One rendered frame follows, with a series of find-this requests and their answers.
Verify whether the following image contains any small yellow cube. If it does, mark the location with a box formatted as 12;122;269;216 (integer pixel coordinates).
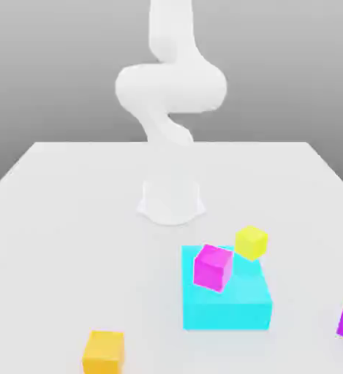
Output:
234;225;269;262

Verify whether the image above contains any small magenta cube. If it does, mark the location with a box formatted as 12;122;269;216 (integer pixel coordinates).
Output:
193;243;234;294

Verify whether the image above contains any small orange cube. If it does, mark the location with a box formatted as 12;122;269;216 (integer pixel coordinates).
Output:
82;329;125;374

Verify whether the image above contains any large cyan box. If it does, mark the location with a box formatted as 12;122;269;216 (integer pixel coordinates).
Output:
181;244;274;332

